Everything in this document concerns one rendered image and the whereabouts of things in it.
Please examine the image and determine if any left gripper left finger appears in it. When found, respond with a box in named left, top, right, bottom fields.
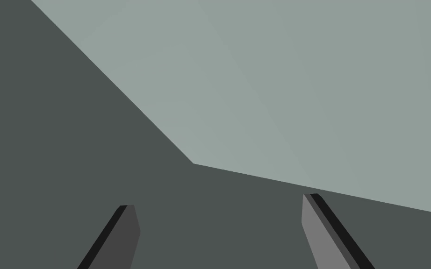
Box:
left=77, top=204, right=141, bottom=269

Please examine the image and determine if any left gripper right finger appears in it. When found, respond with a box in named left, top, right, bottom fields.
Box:
left=301, top=193, right=376, bottom=269

